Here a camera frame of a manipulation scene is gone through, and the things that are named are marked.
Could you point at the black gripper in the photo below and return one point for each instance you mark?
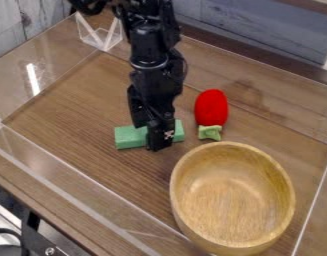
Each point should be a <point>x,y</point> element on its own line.
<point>151,93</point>

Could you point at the green rectangular block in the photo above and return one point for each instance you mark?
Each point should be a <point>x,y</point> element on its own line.
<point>130,137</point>

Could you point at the brown wooden bowl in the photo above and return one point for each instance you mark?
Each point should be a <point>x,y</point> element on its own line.
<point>233,198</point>

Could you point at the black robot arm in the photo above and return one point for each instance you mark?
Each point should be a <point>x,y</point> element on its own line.
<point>159,66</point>

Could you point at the red plush strawberry toy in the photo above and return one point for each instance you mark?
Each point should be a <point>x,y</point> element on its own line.
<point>211,113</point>

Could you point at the clear acrylic front barrier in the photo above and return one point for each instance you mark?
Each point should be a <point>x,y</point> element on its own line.
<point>103,222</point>

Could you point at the blue grey sofa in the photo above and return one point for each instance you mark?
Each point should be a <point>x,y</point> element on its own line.
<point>266,23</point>

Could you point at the clear acrylic corner bracket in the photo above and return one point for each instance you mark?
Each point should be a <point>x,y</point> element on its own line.
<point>100,38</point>

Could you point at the black metal table bracket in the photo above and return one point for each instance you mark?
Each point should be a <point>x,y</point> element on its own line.
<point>43,240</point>

